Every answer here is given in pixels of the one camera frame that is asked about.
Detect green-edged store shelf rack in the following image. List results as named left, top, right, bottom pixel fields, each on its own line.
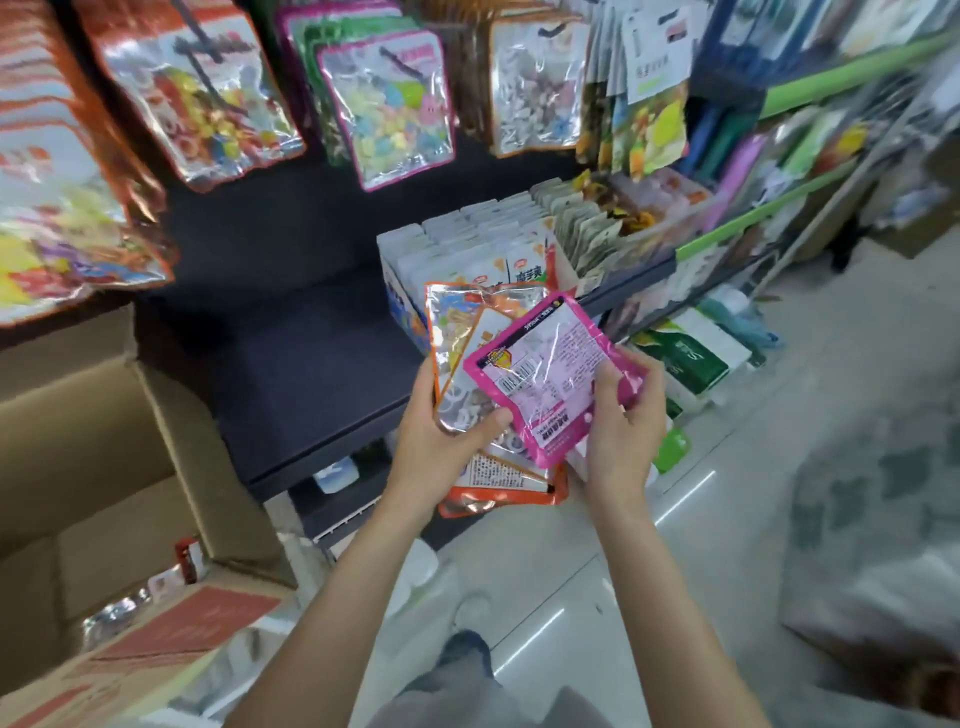
left=600, top=0, right=960, bottom=346

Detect hanging fruit print packet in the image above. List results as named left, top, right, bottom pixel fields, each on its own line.
left=609, top=6, right=695, bottom=183

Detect person's right hand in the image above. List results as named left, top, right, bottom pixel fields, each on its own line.
left=585, top=345, right=669, bottom=513

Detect orange snack packet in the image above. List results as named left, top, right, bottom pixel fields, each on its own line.
left=424, top=281, right=570, bottom=521

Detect hanging green-edged candy packet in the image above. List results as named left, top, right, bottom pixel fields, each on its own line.
left=274, top=1, right=421, bottom=168

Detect silver packets in carton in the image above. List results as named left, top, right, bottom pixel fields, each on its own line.
left=73, top=537, right=211, bottom=655

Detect white plastic container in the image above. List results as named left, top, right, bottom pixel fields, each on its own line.
left=312, top=456, right=361, bottom=496

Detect grey patterned cloth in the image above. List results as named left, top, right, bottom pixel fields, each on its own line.
left=778, top=397, right=960, bottom=728

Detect display box of white packets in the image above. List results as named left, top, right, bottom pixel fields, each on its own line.
left=376, top=178, right=580, bottom=355

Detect black store shelf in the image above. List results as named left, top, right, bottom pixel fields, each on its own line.
left=131, top=135, right=680, bottom=541

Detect green white package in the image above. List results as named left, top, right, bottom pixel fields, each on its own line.
left=628, top=306, right=753, bottom=415

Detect person's left forearm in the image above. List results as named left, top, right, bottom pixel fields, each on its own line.
left=223, top=491, right=453, bottom=728

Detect pink snack packet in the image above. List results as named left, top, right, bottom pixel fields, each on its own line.
left=462, top=291, right=647, bottom=471

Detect person's left hand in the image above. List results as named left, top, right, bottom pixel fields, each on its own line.
left=384, top=356, right=516, bottom=523

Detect hanging orange-edged white sweets packet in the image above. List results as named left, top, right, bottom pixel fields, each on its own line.
left=486, top=10, right=592, bottom=159

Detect brown cardboard box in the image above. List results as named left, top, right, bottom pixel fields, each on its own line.
left=0, top=303, right=300, bottom=728

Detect hanging orange-edged candy packet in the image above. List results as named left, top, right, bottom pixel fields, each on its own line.
left=73, top=0, right=307, bottom=194

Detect hanging pink-edged candy packet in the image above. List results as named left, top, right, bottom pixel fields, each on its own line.
left=315, top=29, right=457, bottom=193

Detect person's right forearm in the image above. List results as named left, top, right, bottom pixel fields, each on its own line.
left=589, top=491, right=775, bottom=728

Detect row of beige packets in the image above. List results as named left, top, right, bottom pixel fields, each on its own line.
left=551, top=168, right=715, bottom=295

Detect bunch of large orange packets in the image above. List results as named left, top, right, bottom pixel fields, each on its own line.
left=0, top=0, right=180, bottom=328

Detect person's grey trousers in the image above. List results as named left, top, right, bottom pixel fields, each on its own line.
left=366, top=628, right=618, bottom=728

